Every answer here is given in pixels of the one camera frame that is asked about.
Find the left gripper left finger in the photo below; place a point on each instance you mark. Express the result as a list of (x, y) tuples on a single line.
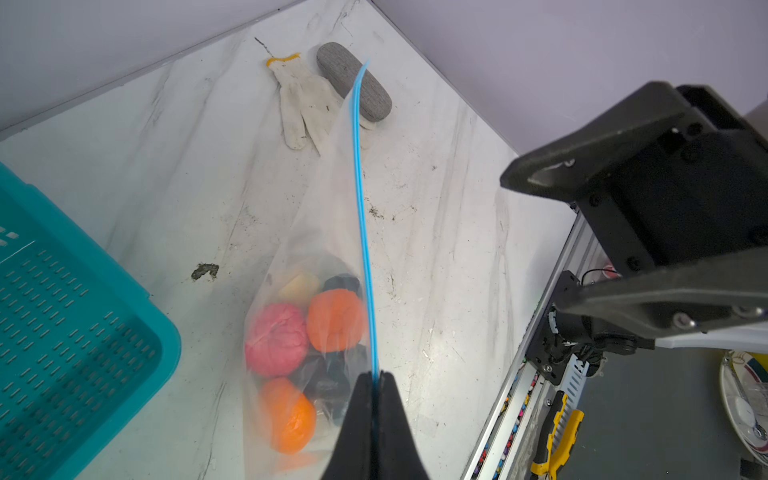
[(352, 457)]

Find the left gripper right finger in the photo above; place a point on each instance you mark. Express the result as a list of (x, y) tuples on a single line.
[(395, 453)]

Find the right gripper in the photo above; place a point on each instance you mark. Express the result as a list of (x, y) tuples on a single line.
[(687, 188)]

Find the black toy avocado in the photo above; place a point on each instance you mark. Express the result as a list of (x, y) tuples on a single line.
[(327, 379)]

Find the clear zip bag blue zipper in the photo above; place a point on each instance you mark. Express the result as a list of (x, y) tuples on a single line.
[(326, 238)]

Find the red orange toy fruit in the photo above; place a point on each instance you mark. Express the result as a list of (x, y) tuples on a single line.
[(336, 321)]

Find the pink toy fruit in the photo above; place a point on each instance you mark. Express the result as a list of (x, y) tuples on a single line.
[(276, 342)]

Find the cream toy pear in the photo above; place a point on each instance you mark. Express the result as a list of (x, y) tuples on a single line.
[(300, 290)]

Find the black toy eggplant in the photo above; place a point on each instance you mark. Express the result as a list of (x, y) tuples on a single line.
[(343, 281)]

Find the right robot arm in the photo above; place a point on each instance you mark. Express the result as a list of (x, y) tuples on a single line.
[(708, 339)]

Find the patterned plate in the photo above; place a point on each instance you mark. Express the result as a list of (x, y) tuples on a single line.
[(743, 387)]

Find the teal plastic basket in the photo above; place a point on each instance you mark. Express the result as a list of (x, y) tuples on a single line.
[(83, 348)]

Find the grey oval stone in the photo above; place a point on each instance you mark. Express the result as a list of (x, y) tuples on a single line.
[(341, 68)]

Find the white work glove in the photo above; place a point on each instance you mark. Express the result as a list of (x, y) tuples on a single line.
[(309, 104)]

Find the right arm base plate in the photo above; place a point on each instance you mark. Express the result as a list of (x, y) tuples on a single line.
[(560, 337)]

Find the yellow handled pliers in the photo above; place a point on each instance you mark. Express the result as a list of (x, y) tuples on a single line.
[(557, 437)]

